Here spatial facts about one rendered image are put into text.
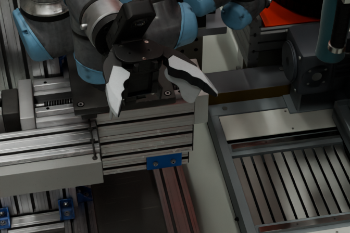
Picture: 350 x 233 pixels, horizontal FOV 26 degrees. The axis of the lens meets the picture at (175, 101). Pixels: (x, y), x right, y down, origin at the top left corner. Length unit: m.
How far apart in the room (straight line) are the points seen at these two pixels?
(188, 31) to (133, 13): 0.30
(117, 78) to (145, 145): 0.77
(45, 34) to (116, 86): 0.52
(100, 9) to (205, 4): 0.62
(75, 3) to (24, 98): 0.57
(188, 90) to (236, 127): 1.56
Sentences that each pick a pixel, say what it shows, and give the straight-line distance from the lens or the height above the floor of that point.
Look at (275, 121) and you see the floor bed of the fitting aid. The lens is 2.69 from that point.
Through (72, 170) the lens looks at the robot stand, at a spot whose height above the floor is 0.71.
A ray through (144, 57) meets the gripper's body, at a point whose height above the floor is 1.25.
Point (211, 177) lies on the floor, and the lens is 2.59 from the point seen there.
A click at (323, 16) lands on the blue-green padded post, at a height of 0.64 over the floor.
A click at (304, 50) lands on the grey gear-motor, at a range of 2.48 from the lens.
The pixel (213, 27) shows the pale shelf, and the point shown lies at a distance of 2.47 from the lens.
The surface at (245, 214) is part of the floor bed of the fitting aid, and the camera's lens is 2.39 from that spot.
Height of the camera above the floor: 1.92
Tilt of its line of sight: 42 degrees down
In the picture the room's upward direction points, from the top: straight up
